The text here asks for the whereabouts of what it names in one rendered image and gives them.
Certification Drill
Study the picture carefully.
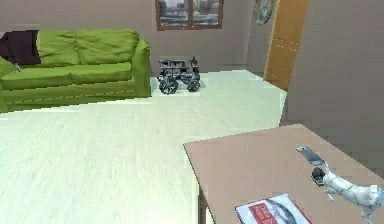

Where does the black wheeled cart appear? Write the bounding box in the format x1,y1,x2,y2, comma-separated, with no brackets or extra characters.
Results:
156,55,202,95

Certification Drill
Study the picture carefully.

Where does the beige table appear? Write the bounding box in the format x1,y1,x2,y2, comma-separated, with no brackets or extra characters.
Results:
182,123,384,224

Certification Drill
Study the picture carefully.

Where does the brown framed window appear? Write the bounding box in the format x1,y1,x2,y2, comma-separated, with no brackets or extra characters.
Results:
154,0,225,32

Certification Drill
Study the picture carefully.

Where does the orange wooden door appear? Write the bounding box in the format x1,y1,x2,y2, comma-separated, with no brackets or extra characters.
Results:
263,0,311,92

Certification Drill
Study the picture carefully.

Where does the green sofa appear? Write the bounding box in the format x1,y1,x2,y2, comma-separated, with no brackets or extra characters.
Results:
0,28,152,114

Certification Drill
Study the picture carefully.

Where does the grey mobile phone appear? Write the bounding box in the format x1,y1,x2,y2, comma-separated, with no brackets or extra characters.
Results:
295,145,326,167

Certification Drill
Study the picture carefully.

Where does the red and white book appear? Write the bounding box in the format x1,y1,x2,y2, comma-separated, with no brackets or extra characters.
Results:
234,192,313,224

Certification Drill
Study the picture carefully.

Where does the white dog statue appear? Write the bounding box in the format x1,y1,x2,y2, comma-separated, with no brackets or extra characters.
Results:
311,162,384,224

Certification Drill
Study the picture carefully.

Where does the dark purple cloth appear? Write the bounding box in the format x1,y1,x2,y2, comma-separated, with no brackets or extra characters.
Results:
0,30,42,66

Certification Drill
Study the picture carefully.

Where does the round wall picture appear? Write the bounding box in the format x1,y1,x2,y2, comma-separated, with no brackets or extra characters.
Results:
252,0,276,27

